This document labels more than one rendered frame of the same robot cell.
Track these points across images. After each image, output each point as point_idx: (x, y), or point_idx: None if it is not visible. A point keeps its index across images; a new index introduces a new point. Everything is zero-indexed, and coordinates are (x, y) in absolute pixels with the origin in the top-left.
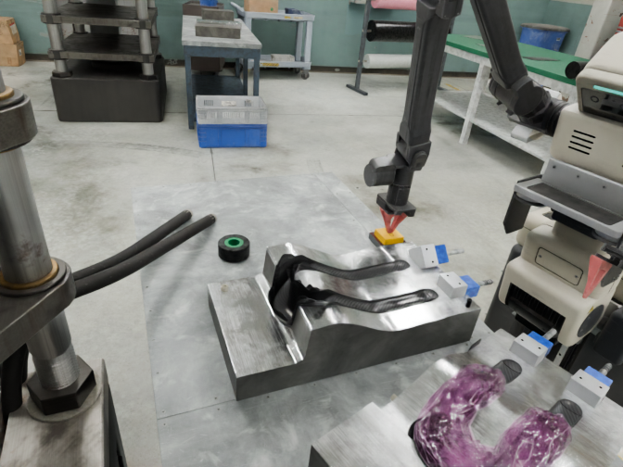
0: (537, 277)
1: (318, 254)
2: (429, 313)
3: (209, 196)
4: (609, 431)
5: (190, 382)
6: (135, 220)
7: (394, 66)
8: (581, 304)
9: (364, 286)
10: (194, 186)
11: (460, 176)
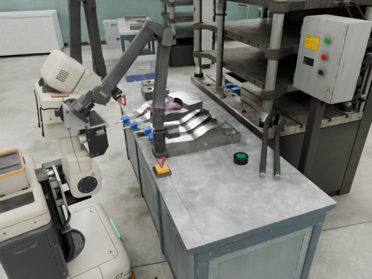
0: (94, 160)
1: (201, 132)
2: (165, 123)
3: (277, 199)
4: (132, 113)
5: (234, 126)
6: (303, 175)
7: None
8: (88, 151)
9: (184, 129)
10: (295, 209)
11: None
